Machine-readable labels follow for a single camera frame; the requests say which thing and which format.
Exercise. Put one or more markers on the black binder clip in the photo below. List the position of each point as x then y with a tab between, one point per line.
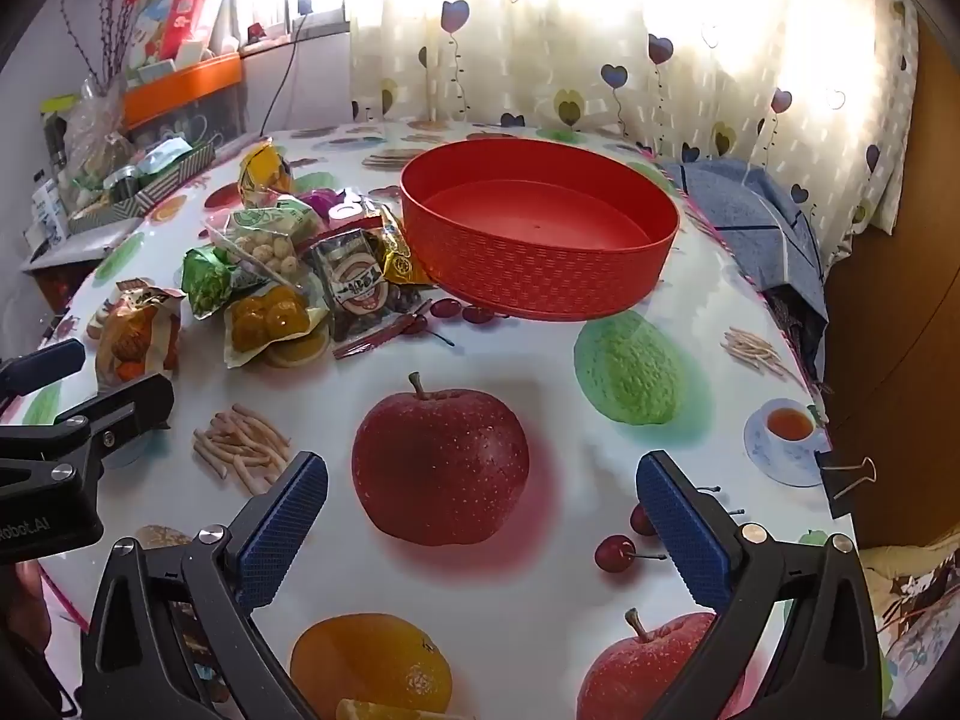
836	476

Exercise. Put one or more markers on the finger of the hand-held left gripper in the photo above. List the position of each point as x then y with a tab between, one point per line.
45	367
131	405

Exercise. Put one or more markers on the heart print curtain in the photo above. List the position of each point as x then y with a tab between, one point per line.
562	37

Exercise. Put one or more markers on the wooden wardrobe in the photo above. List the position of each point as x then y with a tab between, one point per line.
885	330

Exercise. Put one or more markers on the dark snack packet red label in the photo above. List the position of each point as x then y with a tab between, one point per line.
358	289

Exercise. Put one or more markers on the yellow snack packet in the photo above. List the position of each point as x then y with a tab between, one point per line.
262	169

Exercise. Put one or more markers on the white side table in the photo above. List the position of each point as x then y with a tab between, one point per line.
75	247

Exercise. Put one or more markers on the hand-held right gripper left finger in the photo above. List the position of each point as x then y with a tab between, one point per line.
281	525

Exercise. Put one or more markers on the long yellow snack bar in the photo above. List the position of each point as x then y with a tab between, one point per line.
396	255

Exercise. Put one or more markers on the green patterned open box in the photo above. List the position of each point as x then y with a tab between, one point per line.
161	187

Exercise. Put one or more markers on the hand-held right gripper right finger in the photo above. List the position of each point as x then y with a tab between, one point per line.
686	532

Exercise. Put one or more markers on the purple snack packet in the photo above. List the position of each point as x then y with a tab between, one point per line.
319	204

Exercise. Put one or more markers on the green snack packet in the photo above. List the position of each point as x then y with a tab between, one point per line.
204	281

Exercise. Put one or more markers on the orange lidded storage bin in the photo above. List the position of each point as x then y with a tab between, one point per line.
180	82

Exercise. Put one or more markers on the floral bedding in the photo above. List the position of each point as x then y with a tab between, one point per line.
907	615

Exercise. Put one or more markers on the blue cloth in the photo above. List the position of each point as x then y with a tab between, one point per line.
742	210

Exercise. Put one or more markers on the green white nut packet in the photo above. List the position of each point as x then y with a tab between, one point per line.
262	240

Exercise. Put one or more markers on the dried branch bouquet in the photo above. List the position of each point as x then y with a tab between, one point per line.
94	120

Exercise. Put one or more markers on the colourful printed box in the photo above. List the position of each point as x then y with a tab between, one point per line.
172	7

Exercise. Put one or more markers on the fruit print tablecloth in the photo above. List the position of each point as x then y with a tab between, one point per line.
555	390

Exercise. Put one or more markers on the clear dried fruit packet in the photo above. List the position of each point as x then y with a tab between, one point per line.
270	319

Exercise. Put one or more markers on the red round plastic basket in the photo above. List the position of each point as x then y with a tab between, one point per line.
525	270

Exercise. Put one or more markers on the orange snack packet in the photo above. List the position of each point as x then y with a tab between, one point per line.
135	337

